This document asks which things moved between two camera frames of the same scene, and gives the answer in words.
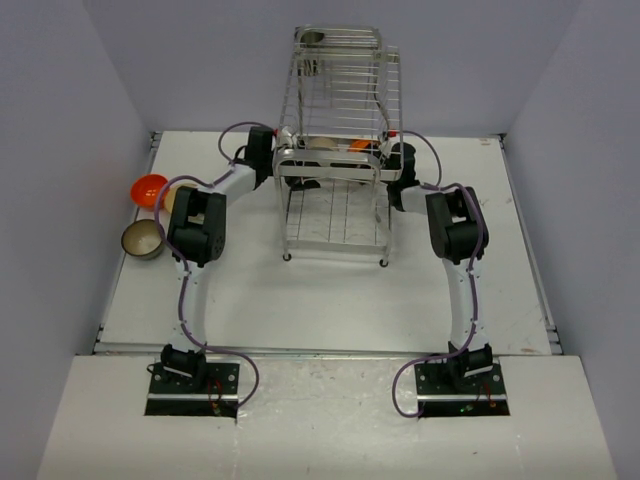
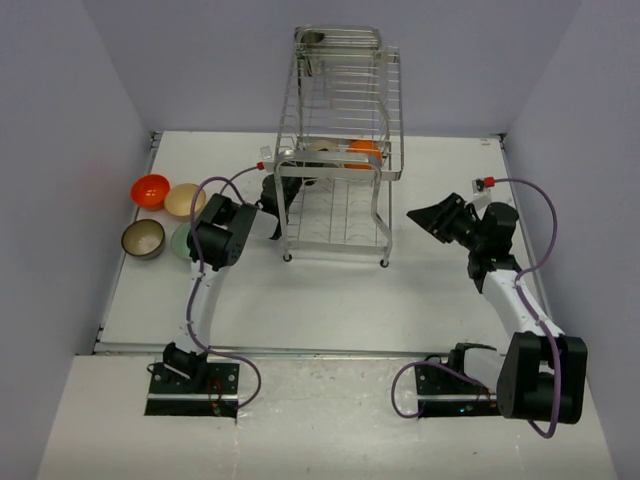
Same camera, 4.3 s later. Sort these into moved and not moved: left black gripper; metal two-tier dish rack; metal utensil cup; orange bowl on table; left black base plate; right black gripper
Moved: right black gripper; left black gripper
Not moved: orange bowl on table; left black base plate; metal two-tier dish rack; metal utensil cup
